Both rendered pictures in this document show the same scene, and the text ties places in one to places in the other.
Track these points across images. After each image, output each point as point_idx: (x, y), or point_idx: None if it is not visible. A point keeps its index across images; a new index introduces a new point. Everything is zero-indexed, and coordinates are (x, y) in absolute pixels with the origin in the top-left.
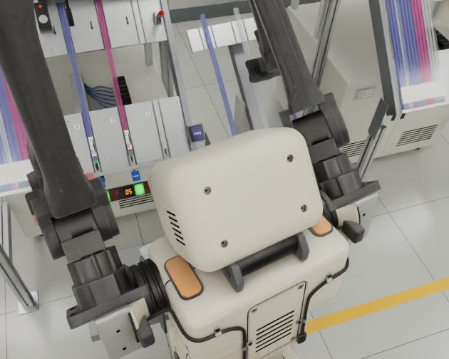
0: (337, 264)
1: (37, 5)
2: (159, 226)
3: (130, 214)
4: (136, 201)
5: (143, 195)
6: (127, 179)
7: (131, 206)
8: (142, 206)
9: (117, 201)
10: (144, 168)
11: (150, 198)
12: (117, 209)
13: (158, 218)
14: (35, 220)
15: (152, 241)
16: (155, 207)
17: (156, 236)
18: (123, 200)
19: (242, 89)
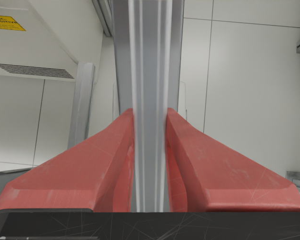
0: None
1: None
2: (66, 102)
3: (30, 77)
4: (29, 73)
5: (36, 71)
6: None
7: (25, 74)
8: (43, 76)
9: None
10: (15, 51)
11: (50, 74)
12: (6, 72)
13: (70, 89)
14: None
15: (51, 120)
16: (62, 80)
17: (58, 114)
18: (8, 68)
19: (119, 108)
